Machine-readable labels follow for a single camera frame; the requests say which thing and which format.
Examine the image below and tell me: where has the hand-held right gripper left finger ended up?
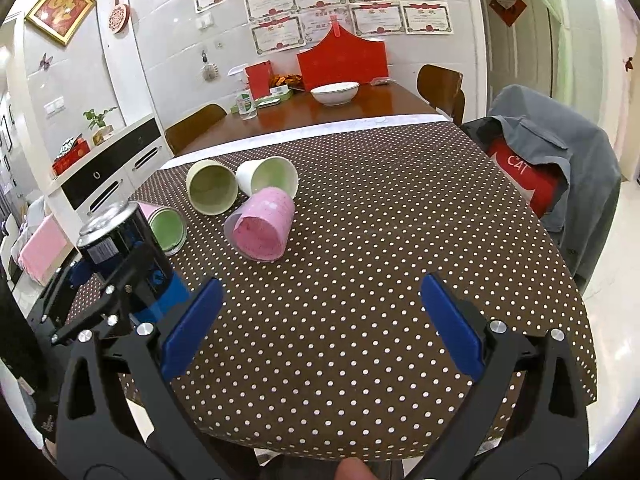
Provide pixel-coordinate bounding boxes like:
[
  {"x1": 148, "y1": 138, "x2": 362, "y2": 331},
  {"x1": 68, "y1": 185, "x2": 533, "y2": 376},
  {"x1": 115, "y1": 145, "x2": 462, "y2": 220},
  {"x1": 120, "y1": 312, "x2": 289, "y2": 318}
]
[{"x1": 56, "y1": 277, "x2": 236, "y2": 480}]

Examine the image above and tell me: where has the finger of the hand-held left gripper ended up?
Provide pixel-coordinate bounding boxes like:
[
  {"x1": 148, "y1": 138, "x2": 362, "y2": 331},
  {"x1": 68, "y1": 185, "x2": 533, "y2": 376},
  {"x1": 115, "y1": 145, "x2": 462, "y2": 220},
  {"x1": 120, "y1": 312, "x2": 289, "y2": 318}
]
[
  {"x1": 27, "y1": 258, "x2": 97, "y2": 333},
  {"x1": 50, "y1": 252, "x2": 193, "y2": 345}
]

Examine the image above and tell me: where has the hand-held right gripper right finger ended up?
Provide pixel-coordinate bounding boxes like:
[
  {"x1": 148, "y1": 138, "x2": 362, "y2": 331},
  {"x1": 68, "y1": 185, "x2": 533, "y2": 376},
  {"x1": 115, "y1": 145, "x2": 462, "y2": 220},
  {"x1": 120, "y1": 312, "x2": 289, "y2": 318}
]
[{"x1": 415, "y1": 274, "x2": 591, "y2": 480}]

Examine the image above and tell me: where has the black metal can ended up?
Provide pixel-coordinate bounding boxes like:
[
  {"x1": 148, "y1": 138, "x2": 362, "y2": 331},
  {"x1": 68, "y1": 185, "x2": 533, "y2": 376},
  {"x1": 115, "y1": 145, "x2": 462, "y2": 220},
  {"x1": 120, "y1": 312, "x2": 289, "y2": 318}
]
[{"x1": 76, "y1": 201, "x2": 173, "y2": 311}]

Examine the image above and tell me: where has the pink cup green inside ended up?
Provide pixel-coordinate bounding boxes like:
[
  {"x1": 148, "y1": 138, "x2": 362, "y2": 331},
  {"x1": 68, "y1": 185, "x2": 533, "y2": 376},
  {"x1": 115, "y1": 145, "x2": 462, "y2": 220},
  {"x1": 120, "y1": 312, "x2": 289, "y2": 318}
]
[{"x1": 131, "y1": 201, "x2": 188, "y2": 257}]

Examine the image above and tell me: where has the pink plastic cup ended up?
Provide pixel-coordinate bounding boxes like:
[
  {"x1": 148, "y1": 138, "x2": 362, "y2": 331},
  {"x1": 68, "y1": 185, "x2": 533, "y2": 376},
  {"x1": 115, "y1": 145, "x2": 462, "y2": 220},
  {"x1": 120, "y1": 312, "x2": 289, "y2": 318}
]
[{"x1": 223, "y1": 186, "x2": 295, "y2": 262}]

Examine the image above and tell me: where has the cream cup green inside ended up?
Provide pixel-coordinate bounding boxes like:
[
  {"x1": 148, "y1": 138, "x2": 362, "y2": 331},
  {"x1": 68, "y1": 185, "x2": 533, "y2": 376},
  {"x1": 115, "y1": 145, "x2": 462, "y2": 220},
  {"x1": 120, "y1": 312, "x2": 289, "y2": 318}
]
[{"x1": 186, "y1": 159, "x2": 239, "y2": 216}]

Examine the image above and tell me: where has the white cup green inside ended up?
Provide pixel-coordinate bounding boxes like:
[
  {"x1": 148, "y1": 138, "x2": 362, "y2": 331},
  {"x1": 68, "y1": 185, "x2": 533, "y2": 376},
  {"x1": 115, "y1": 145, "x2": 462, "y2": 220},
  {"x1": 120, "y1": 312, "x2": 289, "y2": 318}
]
[{"x1": 235, "y1": 156, "x2": 299, "y2": 198}]

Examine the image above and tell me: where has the person's right hand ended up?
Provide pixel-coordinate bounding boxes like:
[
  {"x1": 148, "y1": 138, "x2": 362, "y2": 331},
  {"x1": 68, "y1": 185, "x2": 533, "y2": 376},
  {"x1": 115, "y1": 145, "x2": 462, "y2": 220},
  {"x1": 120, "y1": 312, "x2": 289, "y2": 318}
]
[{"x1": 334, "y1": 457, "x2": 375, "y2": 480}]

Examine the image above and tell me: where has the pink cloth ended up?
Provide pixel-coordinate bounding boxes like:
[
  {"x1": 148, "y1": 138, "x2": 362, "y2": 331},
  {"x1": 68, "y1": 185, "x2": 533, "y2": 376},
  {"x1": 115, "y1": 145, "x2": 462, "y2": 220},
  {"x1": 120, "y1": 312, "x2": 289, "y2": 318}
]
[{"x1": 17, "y1": 212, "x2": 68, "y2": 286}]

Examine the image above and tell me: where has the red tissue box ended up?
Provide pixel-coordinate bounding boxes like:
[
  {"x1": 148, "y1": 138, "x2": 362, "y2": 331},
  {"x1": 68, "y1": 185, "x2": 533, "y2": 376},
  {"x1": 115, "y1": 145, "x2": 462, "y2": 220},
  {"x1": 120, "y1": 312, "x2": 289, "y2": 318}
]
[{"x1": 52, "y1": 136, "x2": 92, "y2": 176}]

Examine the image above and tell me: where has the white and black sideboard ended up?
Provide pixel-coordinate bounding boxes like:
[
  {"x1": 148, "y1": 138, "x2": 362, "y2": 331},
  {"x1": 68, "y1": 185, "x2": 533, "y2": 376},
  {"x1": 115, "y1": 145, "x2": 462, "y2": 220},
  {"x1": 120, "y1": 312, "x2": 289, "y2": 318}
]
[{"x1": 45, "y1": 115, "x2": 176, "y2": 221}]

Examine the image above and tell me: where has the brown polka dot tablecloth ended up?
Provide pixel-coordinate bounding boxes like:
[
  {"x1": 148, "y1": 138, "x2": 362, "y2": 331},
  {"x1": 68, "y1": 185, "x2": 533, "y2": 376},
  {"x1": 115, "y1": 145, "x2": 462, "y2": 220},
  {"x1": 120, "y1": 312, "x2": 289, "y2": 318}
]
[{"x1": 67, "y1": 119, "x2": 598, "y2": 448}]

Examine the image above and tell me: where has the small potted plant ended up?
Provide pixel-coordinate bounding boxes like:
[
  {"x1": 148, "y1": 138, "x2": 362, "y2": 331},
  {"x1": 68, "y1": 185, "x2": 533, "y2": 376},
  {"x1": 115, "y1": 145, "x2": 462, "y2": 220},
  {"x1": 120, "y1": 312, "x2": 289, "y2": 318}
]
[{"x1": 82, "y1": 106, "x2": 118, "y2": 146}]

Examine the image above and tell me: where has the red cushion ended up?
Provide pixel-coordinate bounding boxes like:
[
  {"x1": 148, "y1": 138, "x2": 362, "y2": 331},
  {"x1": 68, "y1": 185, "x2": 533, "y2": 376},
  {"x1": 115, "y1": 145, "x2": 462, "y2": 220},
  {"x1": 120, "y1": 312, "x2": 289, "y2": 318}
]
[{"x1": 487, "y1": 139, "x2": 561, "y2": 218}]

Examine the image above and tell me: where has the wooden chair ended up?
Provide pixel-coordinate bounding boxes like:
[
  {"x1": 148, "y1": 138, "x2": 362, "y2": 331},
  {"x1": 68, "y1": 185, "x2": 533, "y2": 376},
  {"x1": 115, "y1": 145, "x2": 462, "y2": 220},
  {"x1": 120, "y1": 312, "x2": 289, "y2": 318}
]
[
  {"x1": 416, "y1": 64, "x2": 466, "y2": 126},
  {"x1": 164, "y1": 103, "x2": 228, "y2": 155}
]

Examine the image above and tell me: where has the clear spray bottle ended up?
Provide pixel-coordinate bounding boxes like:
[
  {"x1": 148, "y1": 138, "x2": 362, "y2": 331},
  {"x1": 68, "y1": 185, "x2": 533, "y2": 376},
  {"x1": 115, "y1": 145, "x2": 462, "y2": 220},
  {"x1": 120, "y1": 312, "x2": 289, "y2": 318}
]
[{"x1": 230, "y1": 65, "x2": 258, "y2": 121}]

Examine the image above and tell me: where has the green tray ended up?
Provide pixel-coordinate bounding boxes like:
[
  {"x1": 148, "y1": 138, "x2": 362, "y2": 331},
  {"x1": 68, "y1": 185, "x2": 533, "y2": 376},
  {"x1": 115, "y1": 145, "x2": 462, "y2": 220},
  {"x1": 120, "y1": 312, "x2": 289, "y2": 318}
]
[{"x1": 231, "y1": 91, "x2": 293, "y2": 113}]

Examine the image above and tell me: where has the grey jacket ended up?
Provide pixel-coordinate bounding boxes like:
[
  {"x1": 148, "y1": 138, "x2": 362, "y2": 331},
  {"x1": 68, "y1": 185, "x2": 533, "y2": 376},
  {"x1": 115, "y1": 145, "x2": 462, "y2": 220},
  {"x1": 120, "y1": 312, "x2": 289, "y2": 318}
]
[{"x1": 462, "y1": 85, "x2": 623, "y2": 293}]

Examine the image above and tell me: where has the red booklet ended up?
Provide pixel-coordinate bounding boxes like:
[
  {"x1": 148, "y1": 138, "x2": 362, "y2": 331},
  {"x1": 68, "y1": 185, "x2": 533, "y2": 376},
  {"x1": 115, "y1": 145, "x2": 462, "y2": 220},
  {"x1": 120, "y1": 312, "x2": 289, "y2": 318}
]
[{"x1": 245, "y1": 61, "x2": 273, "y2": 100}]

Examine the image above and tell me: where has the wooden dining table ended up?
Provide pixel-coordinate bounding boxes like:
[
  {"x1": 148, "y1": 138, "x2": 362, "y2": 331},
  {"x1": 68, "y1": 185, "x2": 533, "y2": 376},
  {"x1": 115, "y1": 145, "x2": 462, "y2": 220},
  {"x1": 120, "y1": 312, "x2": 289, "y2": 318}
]
[{"x1": 172, "y1": 81, "x2": 441, "y2": 156}]

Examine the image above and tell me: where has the white bowl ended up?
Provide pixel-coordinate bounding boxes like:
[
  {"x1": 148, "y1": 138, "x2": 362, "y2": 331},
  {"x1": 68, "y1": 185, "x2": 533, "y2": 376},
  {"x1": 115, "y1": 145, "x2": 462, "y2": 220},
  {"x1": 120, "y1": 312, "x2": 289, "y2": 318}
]
[{"x1": 310, "y1": 81, "x2": 360, "y2": 107}]

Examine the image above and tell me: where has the gold framed red picture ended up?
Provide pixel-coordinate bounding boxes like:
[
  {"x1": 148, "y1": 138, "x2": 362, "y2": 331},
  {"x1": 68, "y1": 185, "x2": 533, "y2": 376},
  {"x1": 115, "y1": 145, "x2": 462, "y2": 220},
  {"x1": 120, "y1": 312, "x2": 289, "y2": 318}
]
[{"x1": 25, "y1": 0, "x2": 97, "y2": 47}]

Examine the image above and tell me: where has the red board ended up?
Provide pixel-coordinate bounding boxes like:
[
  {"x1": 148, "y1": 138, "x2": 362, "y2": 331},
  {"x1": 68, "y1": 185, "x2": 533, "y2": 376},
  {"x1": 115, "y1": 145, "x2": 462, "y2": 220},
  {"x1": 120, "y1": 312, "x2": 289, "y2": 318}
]
[{"x1": 296, "y1": 22, "x2": 388, "y2": 92}]

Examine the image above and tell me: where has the red diamond door decoration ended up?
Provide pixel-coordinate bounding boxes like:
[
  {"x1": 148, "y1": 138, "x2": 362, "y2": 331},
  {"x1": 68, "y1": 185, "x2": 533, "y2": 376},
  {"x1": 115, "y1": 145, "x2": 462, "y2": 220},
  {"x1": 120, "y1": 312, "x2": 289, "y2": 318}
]
[{"x1": 489, "y1": 0, "x2": 527, "y2": 27}]

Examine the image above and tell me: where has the round red wall ornament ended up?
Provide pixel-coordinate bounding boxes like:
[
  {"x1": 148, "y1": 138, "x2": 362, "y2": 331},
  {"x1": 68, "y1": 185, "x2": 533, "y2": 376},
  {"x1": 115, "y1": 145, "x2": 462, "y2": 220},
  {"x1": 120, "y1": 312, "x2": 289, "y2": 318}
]
[{"x1": 109, "y1": 0, "x2": 132, "y2": 37}]

